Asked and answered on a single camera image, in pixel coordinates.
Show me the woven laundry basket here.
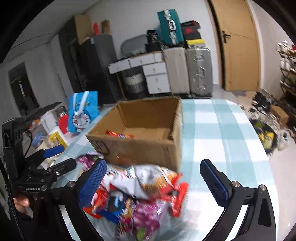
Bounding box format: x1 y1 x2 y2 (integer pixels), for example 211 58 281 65
124 73 146 99

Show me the black trash bin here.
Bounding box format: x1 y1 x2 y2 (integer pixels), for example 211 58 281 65
250 120 278 155

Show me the teal suitcase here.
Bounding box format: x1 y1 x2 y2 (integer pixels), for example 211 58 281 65
157 9 184 46

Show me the dark grey refrigerator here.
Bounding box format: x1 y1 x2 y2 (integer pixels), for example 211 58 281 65
80 35 122 106

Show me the white drawer desk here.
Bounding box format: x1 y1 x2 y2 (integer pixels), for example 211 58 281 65
108 51 171 94

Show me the silver suitcase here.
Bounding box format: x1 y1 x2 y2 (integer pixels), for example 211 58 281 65
186 47 213 97

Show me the small cardboard box on floor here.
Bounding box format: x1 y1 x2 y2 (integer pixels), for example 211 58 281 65
270 105 289 126

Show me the red triangular crisp bag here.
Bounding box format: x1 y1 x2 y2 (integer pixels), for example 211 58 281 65
106 130 134 138

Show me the red black snack packet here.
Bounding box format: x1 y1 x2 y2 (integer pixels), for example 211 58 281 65
160 173 189 217

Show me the wooden shoe rack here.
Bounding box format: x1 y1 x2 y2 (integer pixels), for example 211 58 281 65
276 40 295 109

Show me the person's left hand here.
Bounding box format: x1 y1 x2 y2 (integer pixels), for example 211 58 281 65
14 194 30 215

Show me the stack of shoe boxes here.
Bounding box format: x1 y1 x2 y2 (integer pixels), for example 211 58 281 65
181 20 206 48

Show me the brown cardboard box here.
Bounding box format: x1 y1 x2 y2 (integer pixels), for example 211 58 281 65
86 97 182 172

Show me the beige suitcase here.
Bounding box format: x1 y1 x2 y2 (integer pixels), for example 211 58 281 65
163 47 190 94

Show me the yellow labelled white box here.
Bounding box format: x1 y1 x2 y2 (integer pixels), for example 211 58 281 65
48 132 68 149

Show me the wooden door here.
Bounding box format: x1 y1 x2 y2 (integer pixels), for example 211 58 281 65
211 1 260 91

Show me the red Oreo packet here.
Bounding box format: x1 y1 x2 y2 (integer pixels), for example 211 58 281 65
83 188 108 219

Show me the purple snack bag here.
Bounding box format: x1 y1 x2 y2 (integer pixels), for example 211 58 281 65
116 199 169 240

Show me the large white noodle snack bag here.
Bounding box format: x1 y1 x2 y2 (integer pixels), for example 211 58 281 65
100 164 182 200

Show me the blue Oreo packet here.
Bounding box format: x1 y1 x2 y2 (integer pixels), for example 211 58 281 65
98 189 131 225

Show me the blue Doraemon gift bag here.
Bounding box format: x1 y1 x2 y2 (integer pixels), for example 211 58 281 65
68 91 100 133

